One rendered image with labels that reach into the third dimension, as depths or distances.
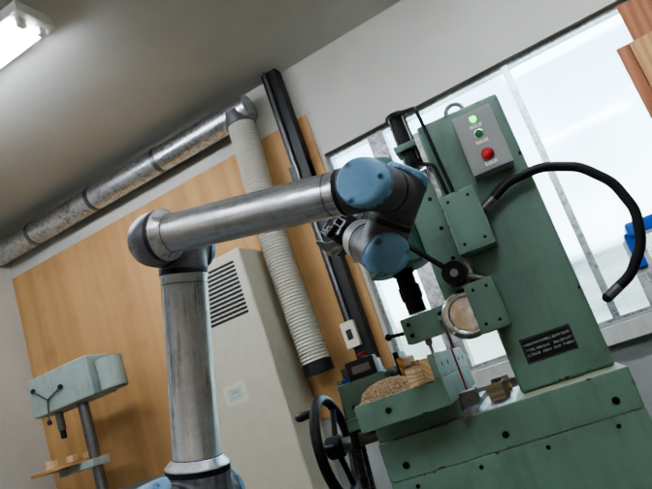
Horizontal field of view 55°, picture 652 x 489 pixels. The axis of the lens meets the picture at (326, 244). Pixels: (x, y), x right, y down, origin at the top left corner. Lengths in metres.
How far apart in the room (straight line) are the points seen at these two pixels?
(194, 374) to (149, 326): 2.43
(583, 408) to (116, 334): 3.11
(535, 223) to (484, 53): 1.72
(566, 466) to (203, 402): 0.80
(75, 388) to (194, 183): 1.30
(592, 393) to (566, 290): 0.25
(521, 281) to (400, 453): 0.50
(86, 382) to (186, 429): 2.15
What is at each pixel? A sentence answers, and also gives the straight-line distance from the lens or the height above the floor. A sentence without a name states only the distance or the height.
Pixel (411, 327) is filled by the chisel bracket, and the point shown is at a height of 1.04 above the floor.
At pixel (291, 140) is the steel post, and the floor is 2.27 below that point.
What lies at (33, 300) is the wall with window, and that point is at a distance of 4.64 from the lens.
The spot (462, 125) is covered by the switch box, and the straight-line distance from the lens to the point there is 1.61.
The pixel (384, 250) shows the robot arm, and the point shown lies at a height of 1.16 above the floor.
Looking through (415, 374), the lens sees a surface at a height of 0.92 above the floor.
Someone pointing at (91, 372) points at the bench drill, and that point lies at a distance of 3.63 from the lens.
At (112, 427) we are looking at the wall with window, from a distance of 4.17.
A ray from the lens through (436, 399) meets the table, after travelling 1.41.
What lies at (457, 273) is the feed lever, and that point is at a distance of 1.55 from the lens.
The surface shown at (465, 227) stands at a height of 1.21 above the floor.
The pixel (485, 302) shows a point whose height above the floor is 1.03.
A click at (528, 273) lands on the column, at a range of 1.59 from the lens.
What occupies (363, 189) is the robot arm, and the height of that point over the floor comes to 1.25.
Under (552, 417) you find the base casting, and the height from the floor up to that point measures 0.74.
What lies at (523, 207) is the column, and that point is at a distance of 1.61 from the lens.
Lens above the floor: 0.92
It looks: 14 degrees up
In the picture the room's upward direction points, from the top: 19 degrees counter-clockwise
